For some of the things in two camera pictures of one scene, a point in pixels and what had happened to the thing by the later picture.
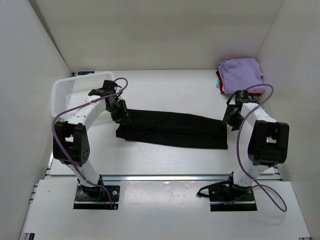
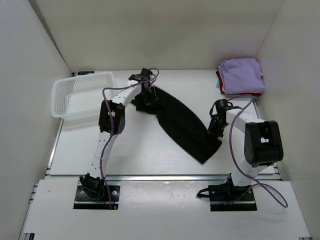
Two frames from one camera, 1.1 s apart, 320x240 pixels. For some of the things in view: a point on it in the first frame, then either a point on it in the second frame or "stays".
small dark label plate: x=85 y=72 stays
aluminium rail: x=159 y=178 stays
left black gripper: x=123 y=113 to x=147 y=101
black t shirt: x=174 y=129 to x=181 y=122
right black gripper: x=234 y=125 to x=212 y=132
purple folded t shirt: x=238 y=74 stays
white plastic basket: x=72 y=92 stays
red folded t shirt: x=219 y=77 stays
